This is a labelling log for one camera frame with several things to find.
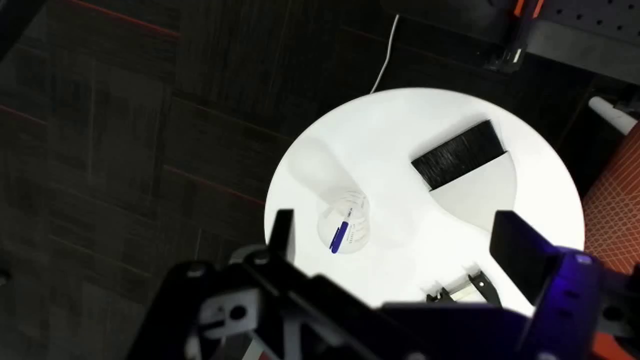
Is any blue marker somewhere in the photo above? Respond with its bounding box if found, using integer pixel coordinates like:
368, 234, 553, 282
329, 207, 351, 253

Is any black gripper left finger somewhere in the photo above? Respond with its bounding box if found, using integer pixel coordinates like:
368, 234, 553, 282
268, 207, 295, 259

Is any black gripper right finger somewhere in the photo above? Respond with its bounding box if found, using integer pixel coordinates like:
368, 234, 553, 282
489, 210, 567, 307

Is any white cable on floor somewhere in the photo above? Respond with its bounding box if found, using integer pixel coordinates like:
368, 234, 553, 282
368, 12, 401, 95

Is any black perforated equipment cart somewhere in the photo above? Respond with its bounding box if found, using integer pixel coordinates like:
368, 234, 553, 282
382, 0, 640, 86

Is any orange patterned sofa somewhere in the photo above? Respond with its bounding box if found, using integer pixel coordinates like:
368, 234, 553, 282
579, 121, 640, 360

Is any clear plastic cup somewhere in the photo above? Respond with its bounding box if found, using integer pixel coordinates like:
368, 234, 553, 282
318, 190, 370, 253

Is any round white table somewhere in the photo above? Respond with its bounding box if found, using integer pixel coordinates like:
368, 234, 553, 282
263, 87, 584, 314

